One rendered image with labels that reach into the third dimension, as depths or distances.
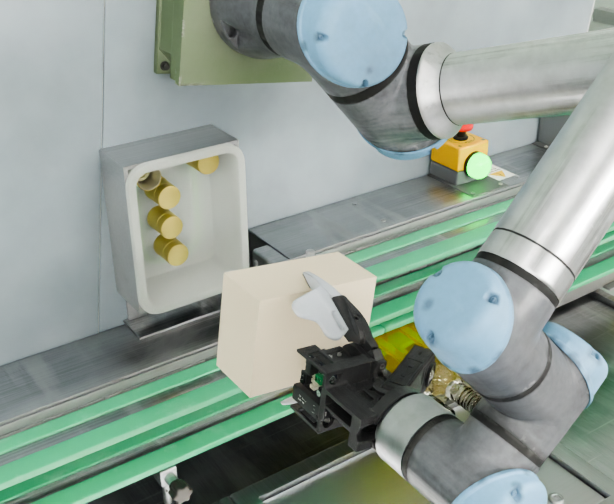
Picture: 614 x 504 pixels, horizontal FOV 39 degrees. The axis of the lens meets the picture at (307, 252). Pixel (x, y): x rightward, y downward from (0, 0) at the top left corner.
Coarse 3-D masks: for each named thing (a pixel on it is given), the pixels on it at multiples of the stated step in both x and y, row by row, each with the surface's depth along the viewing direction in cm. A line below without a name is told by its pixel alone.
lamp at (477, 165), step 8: (472, 152) 147; (480, 152) 147; (472, 160) 146; (480, 160) 145; (488, 160) 146; (464, 168) 147; (472, 168) 146; (480, 168) 146; (488, 168) 147; (472, 176) 147; (480, 176) 147
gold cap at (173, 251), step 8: (160, 240) 123; (168, 240) 122; (176, 240) 122; (160, 248) 122; (168, 248) 121; (176, 248) 121; (184, 248) 122; (168, 256) 121; (176, 256) 122; (184, 256) 122; (176, 264) 122
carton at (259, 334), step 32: (320, 256) 103; (224, 288) 97; (256, 288) 94; (288, 288) 94; (352, 288) 98; (224, 320) 98; (256, 320) 92; (288, 320) 94; (224, 352) 99; (256, 352) 94; (288, 352) 96; (256, 384) 95; (288, 384) 98
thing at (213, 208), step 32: (160, 160) 111; (192, 160) 114; (224, 160) 121; (128, 192) 110; (192, 192) 124; (224, 192) 123; (192, 224) 127; (224, 224) 126; (160, 256) 125; (192, 256) 129; (224, 256) 129; (160, 288) 124; (192, 288) 124
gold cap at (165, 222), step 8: (152, 208) 121; (160, 208) 121; (152, 216) 121; (160, 216) 119; (168, 216) 119; (176, 216) 119; (152, 224) 121; (160, 224) 119; (168, 224) 119; (176, 224) 120; (160, 232) 119; (168, 232) 119; (176, 232) 120
